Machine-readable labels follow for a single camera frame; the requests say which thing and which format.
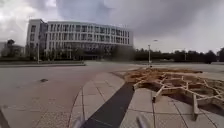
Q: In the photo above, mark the white curved building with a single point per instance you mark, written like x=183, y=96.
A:
x=83, y=36

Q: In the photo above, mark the low hedge strip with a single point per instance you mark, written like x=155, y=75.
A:
x=40, y=62

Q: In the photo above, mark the row of trees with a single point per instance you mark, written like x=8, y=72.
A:
x=173, y=56
x=66, y=53

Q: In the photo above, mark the manhole cover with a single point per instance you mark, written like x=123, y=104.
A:
x=44, y=80

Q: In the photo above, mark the robot's own part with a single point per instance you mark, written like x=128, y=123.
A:
x=142, y=120
x=77, y=122

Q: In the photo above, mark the lamp pole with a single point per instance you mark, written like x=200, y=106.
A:
x=149, y=55

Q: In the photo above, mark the honeycomb lattice planter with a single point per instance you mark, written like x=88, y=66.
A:
x=173, y=85

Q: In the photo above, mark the grey stone slab pavement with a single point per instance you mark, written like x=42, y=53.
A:
x=33, y=96

